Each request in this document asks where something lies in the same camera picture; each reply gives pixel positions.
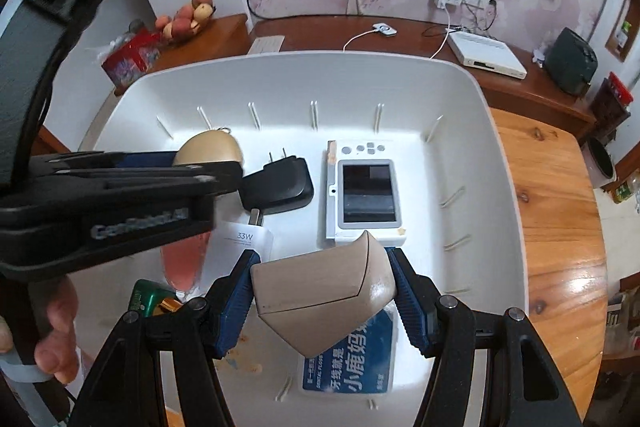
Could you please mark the blue label floss box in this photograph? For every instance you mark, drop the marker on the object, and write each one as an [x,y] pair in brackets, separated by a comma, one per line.
[350,372]

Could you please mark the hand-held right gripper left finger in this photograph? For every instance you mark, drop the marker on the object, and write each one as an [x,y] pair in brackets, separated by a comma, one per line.
[235,302]

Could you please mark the white set-top box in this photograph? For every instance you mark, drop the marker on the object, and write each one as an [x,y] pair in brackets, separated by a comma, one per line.
[487,54]

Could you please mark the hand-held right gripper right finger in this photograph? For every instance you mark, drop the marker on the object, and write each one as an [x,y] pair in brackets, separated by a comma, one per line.
[410,307]

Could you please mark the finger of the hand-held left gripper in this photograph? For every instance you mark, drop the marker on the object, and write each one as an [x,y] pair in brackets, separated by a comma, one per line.
[165,184]
[145,158]

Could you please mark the beige egg-shaped object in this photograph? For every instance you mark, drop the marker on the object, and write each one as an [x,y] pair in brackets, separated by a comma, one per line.
[210,149]

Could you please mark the beige wedge-shaped box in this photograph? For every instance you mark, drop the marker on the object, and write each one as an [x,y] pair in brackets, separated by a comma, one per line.
[320,292]

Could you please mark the person's left hand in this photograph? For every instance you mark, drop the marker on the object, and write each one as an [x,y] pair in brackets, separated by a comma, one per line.
[57,307]

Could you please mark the green module with brass pins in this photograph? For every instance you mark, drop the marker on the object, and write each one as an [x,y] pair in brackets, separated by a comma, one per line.
[145,299]

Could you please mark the dark green speaker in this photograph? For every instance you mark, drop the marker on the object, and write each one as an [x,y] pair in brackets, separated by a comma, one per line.
[570,59]

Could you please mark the wooden television stand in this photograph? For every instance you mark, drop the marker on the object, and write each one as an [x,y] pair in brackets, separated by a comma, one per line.
[325,29]

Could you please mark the black charger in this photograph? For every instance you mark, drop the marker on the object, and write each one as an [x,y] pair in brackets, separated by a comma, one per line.
[280,187]

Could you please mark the white handheld game console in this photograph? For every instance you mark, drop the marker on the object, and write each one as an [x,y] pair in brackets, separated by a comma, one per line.
[365,197]

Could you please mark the wooden chair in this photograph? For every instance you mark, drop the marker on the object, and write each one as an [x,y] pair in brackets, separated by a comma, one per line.
[622,307]

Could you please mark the pink oval plastic gadget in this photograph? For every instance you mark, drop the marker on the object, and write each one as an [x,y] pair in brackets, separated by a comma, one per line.
[182,267]

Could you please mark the white charger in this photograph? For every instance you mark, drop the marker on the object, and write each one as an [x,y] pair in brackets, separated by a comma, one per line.
[240,247]

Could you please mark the small green label bottle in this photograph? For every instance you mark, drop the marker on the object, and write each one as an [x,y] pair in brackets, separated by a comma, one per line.
[624,29]

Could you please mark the clear plastic bag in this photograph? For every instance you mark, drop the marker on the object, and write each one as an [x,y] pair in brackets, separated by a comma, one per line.
[112,47]

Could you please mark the white plastic tray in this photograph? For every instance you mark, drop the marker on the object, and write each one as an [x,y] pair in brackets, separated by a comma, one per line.
[450,147]

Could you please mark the wooden side cabinet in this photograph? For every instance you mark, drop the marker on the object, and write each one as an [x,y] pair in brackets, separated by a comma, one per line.
[220,39]

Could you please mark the white crumpled paper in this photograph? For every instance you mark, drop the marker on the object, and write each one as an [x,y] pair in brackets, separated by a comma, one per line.
[540,56]

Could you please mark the grey trash bin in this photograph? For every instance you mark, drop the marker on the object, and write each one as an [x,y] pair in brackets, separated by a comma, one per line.
[597,162]

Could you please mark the dark jar with red lid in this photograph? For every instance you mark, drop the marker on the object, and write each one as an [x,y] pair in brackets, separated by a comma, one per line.
[610,107]

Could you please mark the green plastic bottle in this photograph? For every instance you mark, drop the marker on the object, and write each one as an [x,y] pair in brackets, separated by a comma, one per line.
[624,193]

